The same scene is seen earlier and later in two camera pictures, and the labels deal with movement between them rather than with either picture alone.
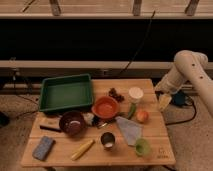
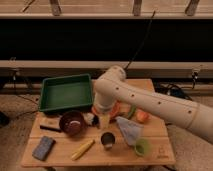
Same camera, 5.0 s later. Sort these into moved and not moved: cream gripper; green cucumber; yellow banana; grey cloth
Moved: cream gripper
Not moved: green cucumber; yellow banana; grey cloth
